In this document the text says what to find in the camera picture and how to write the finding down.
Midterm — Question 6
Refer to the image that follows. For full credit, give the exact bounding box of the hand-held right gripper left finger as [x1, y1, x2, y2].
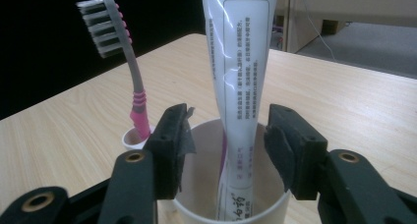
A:
[105, 102, 198, 224]

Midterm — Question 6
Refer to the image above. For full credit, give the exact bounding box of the light wooden desk furniture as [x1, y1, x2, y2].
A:
[274, 0, 417, 54]

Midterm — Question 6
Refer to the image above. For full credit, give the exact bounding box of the pink and grey toothbrush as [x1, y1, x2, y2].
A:
[75, 0, 152, 141]

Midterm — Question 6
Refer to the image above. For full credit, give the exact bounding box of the white and purple toothpaste tube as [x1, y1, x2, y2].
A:
[200, 0, 280, 222]

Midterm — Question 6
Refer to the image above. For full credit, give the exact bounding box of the white floor cable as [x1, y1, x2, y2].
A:
[299, 0, 336, 61]

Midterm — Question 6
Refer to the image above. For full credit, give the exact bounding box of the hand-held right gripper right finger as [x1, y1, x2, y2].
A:
[263, 103, 417, 224]

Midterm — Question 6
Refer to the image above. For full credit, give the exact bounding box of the white cup with side holder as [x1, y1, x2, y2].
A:
[121, 118, 292, 224]

